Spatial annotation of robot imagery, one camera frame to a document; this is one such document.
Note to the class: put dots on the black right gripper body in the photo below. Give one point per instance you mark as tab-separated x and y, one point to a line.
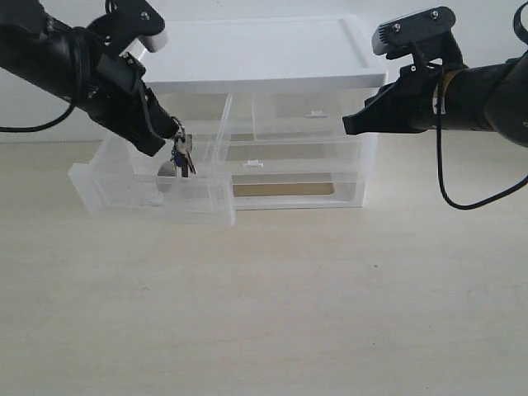
407	103

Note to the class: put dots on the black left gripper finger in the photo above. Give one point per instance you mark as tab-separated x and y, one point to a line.
134	128
159	122

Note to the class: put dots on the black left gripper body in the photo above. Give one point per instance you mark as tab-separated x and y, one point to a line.
105	87

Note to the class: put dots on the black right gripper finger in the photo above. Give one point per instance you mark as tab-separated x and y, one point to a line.
378	112
357	128

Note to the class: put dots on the key bunch with blue tag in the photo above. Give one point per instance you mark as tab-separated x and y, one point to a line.
179	164

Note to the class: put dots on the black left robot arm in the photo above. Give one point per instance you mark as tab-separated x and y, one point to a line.
35	47

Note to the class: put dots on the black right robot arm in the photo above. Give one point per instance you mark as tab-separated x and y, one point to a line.
491	98

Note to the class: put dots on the white plastic drawer cabinet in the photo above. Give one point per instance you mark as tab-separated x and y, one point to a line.
262	56

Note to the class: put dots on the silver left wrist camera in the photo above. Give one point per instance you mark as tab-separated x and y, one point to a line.
124	22

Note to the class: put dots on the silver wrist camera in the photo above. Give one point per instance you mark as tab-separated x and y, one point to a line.
425	35
124	22

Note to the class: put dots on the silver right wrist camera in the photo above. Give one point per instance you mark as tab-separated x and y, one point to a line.
425	35

